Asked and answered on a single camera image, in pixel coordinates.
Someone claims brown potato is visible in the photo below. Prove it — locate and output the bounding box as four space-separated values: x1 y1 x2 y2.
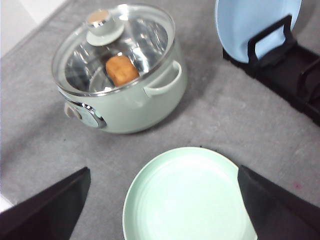
105 55 139 87

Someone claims black plate rack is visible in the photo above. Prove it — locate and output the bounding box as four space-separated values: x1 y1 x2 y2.
222 15 320 125

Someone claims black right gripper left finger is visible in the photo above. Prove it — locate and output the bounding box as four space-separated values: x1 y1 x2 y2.
0 167 91 240

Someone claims blue plate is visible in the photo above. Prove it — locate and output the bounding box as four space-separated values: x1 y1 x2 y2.
215 0 302 63

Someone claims green electric steamer pot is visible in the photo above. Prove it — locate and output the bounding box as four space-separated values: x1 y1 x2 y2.
52 3 187 134

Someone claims green plate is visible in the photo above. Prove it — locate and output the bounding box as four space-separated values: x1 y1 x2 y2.
122 146 258 240

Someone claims glass steamer lid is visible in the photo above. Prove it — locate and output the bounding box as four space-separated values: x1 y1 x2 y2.
52 4 176 96

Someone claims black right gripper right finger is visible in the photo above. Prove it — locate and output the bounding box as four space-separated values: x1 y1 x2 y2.
237 165 320 240

